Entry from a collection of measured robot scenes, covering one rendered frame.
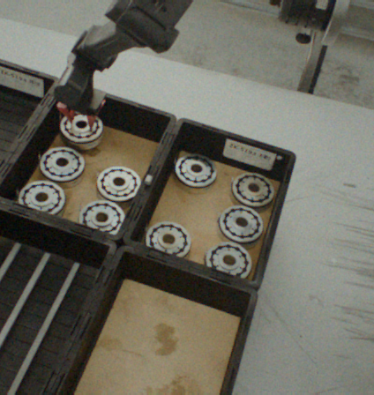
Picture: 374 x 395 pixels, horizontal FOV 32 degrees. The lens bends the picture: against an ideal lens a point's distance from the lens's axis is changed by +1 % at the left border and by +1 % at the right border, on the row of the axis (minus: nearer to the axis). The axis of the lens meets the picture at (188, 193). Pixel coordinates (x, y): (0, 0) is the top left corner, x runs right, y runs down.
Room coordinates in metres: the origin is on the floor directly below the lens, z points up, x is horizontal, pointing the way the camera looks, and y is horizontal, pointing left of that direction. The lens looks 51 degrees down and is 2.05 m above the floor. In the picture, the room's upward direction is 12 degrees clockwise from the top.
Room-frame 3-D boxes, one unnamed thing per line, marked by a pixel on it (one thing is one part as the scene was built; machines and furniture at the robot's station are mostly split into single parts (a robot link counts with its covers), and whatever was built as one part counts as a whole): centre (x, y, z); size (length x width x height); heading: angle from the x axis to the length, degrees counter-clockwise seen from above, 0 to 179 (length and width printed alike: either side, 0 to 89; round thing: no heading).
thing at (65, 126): (1.08, 0.29, 0.88); 0.10 x 0.10 x 0.01
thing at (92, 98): (1.09, 0.29, 1.00); 0.10 x 0.07 x 0.07; 82
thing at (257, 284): (0.92, -0.06, 0.92); 0.40 x 0.30 x 0.02; 172
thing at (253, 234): (0.91, -0.13, 0.86); 0.10 x 0.10 x 0.01
